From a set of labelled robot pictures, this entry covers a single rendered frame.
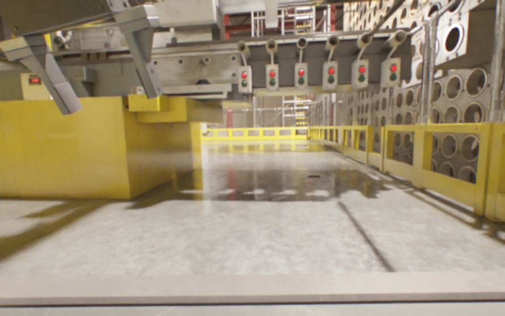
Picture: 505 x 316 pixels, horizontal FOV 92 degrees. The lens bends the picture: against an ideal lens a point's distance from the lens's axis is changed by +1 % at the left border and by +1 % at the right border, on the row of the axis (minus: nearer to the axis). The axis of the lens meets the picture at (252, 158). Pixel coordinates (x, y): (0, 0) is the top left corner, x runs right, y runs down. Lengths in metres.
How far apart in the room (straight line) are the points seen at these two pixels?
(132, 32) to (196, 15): 1.51
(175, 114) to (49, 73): 1.16
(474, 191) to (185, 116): 1.48
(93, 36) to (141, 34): 2.00
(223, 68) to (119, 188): 0.99
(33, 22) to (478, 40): 2.43
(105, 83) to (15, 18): 1.75
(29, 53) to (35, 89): 1.88
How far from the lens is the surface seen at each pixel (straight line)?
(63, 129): 1.81
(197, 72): 1.80
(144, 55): 0.36
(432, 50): 1.85
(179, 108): 1.55
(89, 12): 0.36
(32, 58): 0.44
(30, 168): 2.01
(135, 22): 0.35
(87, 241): 1.11
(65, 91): 0.44
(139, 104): 1.52
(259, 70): 1.67
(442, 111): 3.29
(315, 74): 1.67
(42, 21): 0.40
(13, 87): 2.70
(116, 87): 2.10
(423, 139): 1.80
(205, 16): 1.83
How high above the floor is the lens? 0.39
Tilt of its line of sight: 7 degrees down
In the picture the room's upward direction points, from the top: 1 degrees counter-clockwise
